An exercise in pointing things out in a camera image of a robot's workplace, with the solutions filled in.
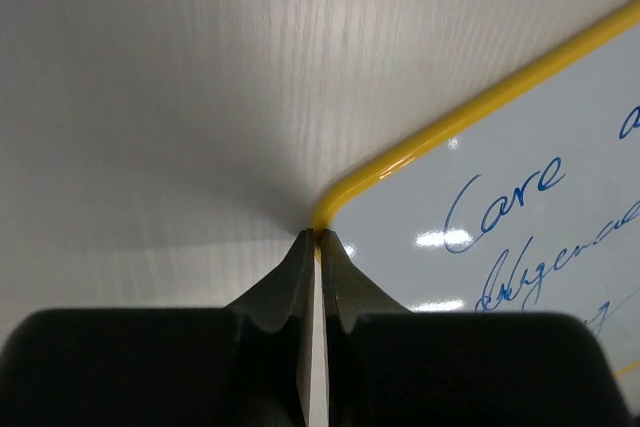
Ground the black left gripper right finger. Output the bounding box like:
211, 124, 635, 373
320, 230, 414, 426

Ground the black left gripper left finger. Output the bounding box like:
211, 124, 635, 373
227, 229, 315, 426

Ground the yellow framed whiteboard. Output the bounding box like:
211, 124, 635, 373
313, 2, 639, 391

